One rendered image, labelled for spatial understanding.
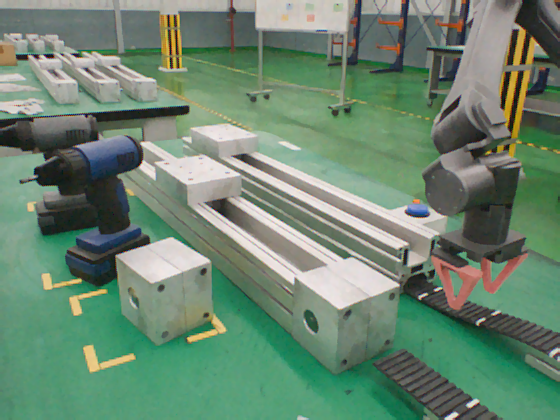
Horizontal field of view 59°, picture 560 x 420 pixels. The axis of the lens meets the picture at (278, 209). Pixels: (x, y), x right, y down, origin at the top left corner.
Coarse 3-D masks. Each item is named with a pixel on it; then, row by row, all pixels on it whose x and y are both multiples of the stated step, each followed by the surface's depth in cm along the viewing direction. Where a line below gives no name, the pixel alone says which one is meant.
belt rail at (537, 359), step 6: (528, 348) 62; (534, 348) 61; (528, 354) 62; (534, 354) 61; (540, 354) 60; (546, 354) 60; (528, 360) 62; (534, 360) 61; (540, 360) 61; (546, 360) 60; (552, 360) 59; (534, 366) 62; (540, 366) 61; (546, 366) 60; (552, 366) 60; (558, 366) 59; (546, 372) 60; (552, 372) 60; (558, 372) 59; (558, 378) 59
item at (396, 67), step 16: (352, 0) 1148; (464, 0) 893; (400, 16) 1039; (464, 16) 909; (400, 32) 1047; (416, 32) 1013; (464, 32) 919; (352, 48) 1195; (384, 48) 1039; (400, 48) 1060; (336, 64) 1186; (352, 64) 1205; (400, 64) 1077; (448, 80) 941
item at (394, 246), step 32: (224, 160) 116; (256, 160) 118; (256, 192) 106; (288, 192) 96; (320, 192) 99; (288, 224) 98; (320, 224) 89; (352, 224) 81; (384, 224) 85; (416, 224) 82; (352, 256) 83; (384, 256) 76; (416, 256) 80
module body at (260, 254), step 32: (160, 160) 118; (160, 192) 101; (192, 224) 89; (224, 224) 80; (256, 224) 84; (224, 256) 82; (256, 256) 71; (288, 256) 77; (320, 256) 70; (256, 288) 73; (288, 288) 65; (288, 320) 67
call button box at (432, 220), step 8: (400, 208) 95; (408, 216) 91; (416, 216) 91; (424, 216) 91; (432, 216) 91; (440, 216) 91; (424, 224) 89; (432, 224) 90; (440, 224) 91; (440, 232) 92
